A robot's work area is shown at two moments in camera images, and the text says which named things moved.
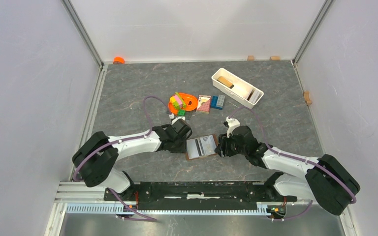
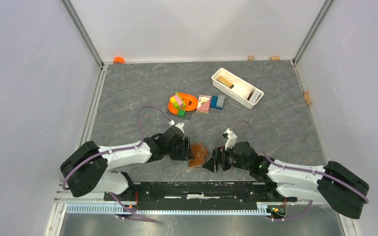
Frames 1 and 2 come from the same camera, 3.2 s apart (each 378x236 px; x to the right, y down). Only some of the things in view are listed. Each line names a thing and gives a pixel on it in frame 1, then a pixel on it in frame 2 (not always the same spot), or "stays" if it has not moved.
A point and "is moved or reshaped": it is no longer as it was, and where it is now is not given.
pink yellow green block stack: x=177 y=102 stays
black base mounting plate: x=197 y=195 stays
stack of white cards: x=254 y=96 stays
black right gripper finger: x=217 y=150 → x=217 y=162
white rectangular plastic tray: x=236 y=88 stays
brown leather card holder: x=201 y=146 is moved or reshaped
